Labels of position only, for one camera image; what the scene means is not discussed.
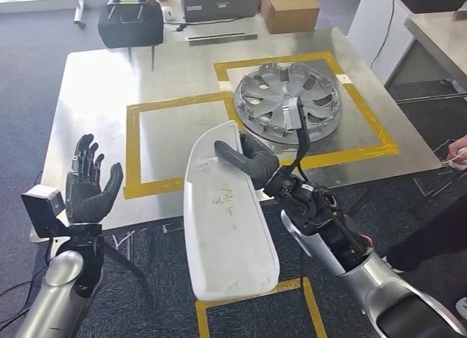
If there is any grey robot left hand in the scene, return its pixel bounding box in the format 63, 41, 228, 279
64, 133, 124, 225

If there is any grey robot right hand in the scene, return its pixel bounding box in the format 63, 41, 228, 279
214, 131, 280, 191

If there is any white plastic shell part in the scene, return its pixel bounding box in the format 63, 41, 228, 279
183, 120, 281, 302

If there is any steel workbench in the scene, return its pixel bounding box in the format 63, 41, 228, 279
385, 9, 467, 104
29, 27, 442, 243

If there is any grey wheel hubcap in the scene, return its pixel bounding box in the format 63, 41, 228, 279
233, 61, 343, 145

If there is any grey metal bar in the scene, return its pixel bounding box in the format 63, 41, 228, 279
185, 31, 259, 47

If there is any brown cardboard box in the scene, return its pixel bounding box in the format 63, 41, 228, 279
260, 0, 321, 35

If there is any grey laptop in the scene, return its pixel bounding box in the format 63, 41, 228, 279
183, 0, 266, 24

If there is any black carry bag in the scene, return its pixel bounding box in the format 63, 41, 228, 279
97, 0, 164, 71

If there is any white metal support leg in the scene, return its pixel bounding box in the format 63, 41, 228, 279
69, 0, 87, 30

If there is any white handheld controller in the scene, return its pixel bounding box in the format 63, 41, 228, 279
440, 147, 467, 172

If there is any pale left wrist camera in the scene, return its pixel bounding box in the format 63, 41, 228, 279
20, 185, 66, 239

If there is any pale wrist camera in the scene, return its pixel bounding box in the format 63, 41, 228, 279
284, 97, 303, 131
20, 185, 66, 239

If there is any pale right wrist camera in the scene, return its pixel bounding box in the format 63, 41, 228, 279
284, 97, 303, 131

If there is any black floor cable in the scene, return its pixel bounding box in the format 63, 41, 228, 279
0, 265, 48, 328

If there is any black power cable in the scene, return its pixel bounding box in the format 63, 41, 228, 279
369, 0, 402, 71

